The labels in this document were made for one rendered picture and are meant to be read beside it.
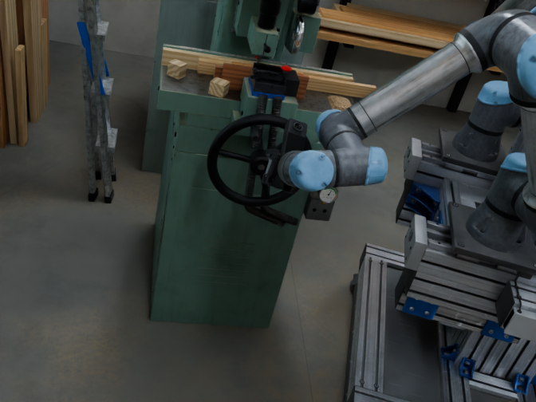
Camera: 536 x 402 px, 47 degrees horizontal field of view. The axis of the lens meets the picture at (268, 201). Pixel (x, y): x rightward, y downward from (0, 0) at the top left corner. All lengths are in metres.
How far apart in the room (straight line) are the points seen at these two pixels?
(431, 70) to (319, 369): 1.29
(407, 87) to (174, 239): 1.03
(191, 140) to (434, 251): 0.76
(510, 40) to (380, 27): 2.69
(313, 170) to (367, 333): 1.07
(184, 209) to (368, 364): 0.76
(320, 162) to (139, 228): 1.63
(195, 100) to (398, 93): 0.67
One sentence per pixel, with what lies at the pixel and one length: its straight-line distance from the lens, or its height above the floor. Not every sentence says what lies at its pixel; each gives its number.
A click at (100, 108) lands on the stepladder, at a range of 2.58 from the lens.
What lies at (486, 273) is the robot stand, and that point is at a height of 0.74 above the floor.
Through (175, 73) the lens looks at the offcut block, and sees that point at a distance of 1.83.
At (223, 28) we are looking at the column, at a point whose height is 0.99.
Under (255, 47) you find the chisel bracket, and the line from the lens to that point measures 1.84.
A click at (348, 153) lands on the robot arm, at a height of 1.10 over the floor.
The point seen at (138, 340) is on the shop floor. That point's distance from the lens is 2.21.
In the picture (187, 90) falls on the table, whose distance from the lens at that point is 1.77.
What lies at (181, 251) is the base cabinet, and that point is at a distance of 2.06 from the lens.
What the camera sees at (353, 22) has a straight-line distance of 3.87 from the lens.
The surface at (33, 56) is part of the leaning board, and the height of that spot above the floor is 0.36.
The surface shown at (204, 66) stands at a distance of 1.89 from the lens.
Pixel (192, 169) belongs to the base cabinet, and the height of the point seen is 0.66.
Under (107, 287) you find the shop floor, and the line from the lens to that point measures 2.39.
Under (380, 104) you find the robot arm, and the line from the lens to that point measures 1.29.
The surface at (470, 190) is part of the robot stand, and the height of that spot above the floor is 0.73.
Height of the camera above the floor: 1.63
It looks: 33 degrees down
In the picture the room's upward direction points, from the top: 14 degrees clockwise
